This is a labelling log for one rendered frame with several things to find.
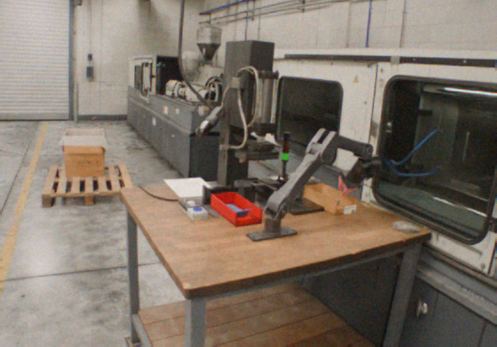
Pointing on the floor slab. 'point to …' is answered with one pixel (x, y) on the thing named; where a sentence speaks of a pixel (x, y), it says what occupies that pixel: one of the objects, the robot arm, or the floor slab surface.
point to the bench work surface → (256, 275)
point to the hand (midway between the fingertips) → (342, 191)
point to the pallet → (85, 185)
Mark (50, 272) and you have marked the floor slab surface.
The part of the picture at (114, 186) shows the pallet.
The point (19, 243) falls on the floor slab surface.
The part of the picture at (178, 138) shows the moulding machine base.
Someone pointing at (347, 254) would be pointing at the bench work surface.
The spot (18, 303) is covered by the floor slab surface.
